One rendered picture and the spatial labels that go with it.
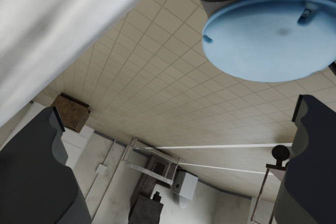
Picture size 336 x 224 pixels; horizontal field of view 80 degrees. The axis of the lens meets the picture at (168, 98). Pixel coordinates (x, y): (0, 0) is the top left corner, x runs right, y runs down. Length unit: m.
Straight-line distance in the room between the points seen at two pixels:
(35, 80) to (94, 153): 9.13
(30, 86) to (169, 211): 10.53
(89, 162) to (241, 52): 9.17
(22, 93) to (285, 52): 0.21
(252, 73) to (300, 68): 0.04
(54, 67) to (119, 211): 9.68
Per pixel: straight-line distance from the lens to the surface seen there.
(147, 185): 8.82
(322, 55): 0.20
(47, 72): 0.18
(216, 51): 0.20
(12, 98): 0.19
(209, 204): 11.77
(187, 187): 9.93
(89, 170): 9.32
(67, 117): 5.32
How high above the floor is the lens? 1.15
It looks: 23 degrees down
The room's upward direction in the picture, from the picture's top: 157 degrees counter-clockwise
